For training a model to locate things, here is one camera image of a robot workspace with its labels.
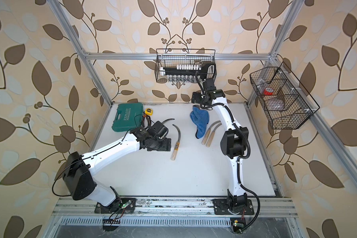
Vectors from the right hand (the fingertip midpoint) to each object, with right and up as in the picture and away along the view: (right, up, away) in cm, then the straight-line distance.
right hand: (199, 99), depth 96 cm
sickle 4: (+10, -24, +6) cm, 27 cm away
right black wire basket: (+42, -6, -22) cm, 47 cm away
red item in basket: (+37, +3, -15) cm, 40 cm away
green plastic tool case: (-51, -11, +12) cm, 53 cm away
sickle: (-14, -30, 0) cm, 33 cm away
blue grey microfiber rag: (+2, -12, +9) cm, 16 cm away
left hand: (-21, -27, -14) cm, 37 cm away
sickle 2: (-22, -13, +16) cm, 30 cm away
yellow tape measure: (-37, -7, +17) cm, 42 cm away
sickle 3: (+6, -23, +6) cm, 25 cm away
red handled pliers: (-40, -10, +16) cm, 45 cm away
